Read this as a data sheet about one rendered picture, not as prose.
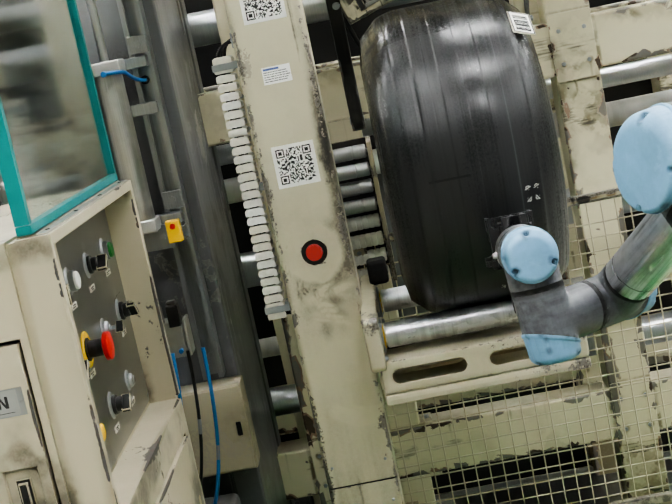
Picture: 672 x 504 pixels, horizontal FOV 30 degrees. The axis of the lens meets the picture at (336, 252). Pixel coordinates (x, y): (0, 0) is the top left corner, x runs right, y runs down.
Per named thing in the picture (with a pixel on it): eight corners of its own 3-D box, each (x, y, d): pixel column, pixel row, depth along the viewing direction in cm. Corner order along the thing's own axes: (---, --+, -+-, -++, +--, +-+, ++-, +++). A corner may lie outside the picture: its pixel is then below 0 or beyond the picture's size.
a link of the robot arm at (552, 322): (613, 344, 176) (593, 269, 175) (552, 368, 171) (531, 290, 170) (578, 345, 183) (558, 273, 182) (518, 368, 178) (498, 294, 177)
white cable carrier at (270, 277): (268, 320, 226) (211, 59, 218) (270, 314, 231) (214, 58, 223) (292, 316, 226) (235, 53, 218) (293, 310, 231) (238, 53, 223)
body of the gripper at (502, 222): (529, 208, 197) (539, 210, 185) (539, 262, 197) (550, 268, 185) (481, 218, 197) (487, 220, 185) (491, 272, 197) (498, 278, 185)
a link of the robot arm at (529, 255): (512, 296, 170) (496, 235, 170) (505, 289, 181) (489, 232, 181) (569, 280, 170) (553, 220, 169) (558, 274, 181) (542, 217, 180)
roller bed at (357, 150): (305, 298, 264) (276, 160, 259) (308, 284, 279) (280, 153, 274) (397, 280, 263) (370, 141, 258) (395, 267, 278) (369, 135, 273)
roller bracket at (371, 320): (371, 375, 215) (360, 320, 213) (369, 321, 254) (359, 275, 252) (390, 371, 215) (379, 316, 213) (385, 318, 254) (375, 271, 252)
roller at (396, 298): (374, 290, 245) (375, 292, 250) (378, 312, 245) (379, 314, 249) (550, 255, 243) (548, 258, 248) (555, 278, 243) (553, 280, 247)
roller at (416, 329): (376, 323, 218) (377, 324, 222) (381, 348, 217) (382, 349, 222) (575, 284, 216) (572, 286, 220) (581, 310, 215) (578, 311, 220)
